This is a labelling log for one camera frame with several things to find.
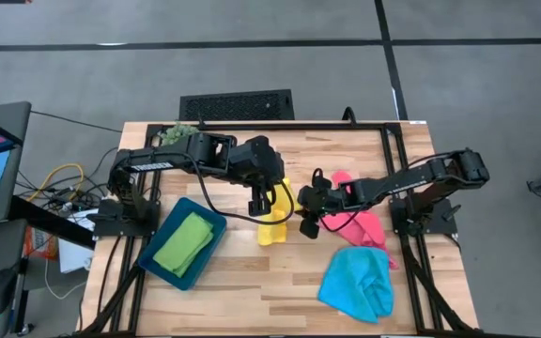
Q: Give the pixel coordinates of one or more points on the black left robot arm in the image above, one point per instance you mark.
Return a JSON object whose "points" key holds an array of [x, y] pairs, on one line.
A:
{"points": [[167, 157]]}

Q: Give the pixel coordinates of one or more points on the black slanted desk bar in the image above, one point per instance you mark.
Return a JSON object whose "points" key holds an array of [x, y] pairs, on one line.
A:
{"points": [[50, 223]]}

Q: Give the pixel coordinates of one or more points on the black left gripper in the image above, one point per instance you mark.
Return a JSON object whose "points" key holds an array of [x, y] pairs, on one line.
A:
{"points": [[258, 162]]}

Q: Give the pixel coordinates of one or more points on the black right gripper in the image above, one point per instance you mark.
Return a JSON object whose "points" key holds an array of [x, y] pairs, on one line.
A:
{"points": [[322, 199]]}

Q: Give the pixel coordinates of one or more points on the teal plastic bin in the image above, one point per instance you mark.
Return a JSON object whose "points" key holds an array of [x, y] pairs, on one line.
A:
{"points": [[205, 263]]}

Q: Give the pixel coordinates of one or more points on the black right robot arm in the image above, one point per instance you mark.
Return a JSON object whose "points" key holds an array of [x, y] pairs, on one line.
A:
{"points": [[416, 180]]}

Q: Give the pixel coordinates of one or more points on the yellow microfiber towel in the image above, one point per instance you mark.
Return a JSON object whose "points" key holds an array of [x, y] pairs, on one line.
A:
{"points": [[275, 225]]}

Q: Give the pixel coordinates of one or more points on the blue microfiber towel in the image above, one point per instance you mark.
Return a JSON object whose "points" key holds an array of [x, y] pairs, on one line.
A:
{"points": [[357, 286]]}

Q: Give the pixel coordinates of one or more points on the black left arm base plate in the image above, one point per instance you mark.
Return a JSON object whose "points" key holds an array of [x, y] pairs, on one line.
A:
{"points": [[111, 223]]}

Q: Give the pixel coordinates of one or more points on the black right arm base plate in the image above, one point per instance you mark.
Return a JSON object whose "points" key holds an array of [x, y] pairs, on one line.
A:
{"points": [[432, 218]]}

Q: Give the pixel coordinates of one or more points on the white paper sheet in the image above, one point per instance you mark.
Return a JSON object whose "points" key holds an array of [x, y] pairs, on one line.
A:
{"points": [[73, 256]]}

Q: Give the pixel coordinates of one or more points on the orange package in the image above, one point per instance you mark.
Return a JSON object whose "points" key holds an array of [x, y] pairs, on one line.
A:
{"points": [[40, 244]]}

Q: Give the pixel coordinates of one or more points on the green microfiber towel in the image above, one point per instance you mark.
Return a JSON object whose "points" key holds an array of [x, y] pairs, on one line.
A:
{"points": [[183, 244]]}

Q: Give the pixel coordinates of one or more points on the green artificial plant ball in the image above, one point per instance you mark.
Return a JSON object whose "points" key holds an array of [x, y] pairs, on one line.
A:
{"points": [[176, 133]]}

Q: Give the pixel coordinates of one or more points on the black aluminium table frame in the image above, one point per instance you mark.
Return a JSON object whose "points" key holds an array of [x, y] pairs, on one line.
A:
{"points": [[298, 126]]}

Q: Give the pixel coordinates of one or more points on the pink microfiber towel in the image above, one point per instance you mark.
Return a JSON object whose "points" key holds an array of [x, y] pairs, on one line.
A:
{"points": [[369, 230]]}

